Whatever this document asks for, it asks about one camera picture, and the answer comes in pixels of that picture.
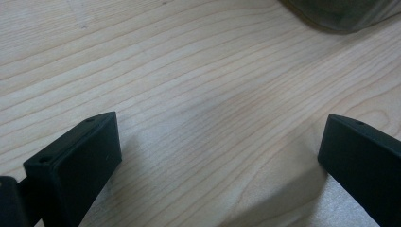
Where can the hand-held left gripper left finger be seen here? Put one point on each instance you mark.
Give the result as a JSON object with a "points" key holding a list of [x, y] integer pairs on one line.
{"points": [[78, 164]]}

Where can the clear brown storage box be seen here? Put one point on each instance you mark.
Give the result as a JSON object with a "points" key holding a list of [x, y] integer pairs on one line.
{"points": [[340, 14]]}

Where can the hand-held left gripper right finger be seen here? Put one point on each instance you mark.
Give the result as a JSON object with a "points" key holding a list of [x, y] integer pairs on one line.
{"points": [[365, 160]]}

